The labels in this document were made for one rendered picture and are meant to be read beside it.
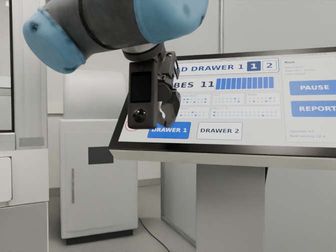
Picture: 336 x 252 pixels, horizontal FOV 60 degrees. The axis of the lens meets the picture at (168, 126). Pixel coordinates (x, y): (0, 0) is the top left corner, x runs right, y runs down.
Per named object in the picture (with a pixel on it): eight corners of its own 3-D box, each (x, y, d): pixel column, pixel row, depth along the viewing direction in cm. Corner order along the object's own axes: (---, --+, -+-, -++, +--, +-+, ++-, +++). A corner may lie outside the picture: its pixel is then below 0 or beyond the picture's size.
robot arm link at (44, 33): (48, 10, 26) (118, -47, 31) (5, 29, 34) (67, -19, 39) (100, 76, 31) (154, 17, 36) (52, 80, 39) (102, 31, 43)
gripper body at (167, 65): (182, 74, 59) (169, 21, 50) (175, 106, 54) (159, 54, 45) (146, 75, 61) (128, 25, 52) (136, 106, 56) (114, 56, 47)
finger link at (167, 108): (185, 110, 65) (177, 80, 58) (181, 131, 62) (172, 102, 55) (172, 110, 66) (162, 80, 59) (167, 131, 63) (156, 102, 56)
